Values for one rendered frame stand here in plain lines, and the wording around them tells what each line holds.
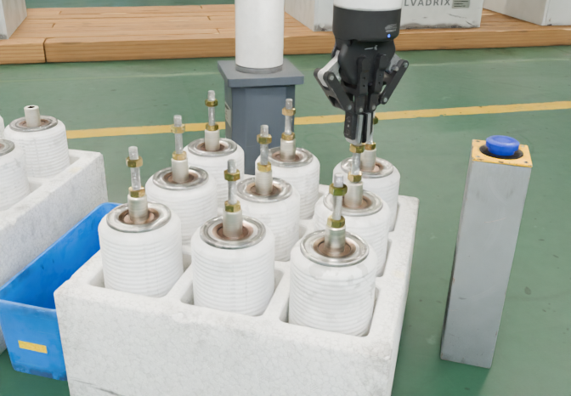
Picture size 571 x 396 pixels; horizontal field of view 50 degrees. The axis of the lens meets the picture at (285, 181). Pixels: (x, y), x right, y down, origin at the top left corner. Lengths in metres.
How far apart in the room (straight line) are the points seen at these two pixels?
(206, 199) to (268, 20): 0.44
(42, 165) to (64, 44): 1.55
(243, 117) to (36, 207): 0.42
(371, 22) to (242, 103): 0.54
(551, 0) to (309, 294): 2.74
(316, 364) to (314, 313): 0.05
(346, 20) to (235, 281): 0.31
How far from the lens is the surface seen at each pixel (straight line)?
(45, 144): 1.06
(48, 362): 0.91
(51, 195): 1.02
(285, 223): 0.78
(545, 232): 1.35
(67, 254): 1.02
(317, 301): 0.66
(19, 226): 0.96
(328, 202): 0.77
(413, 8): 2.91
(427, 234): 1.25
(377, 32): 0.68
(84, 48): 2.59
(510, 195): 0.81
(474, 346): 0.93
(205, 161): 0.90
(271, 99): 1.17
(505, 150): 0.80
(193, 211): 0.81
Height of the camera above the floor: 0.60
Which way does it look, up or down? 25 degrees down
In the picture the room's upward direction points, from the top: 1 degrees clockwise
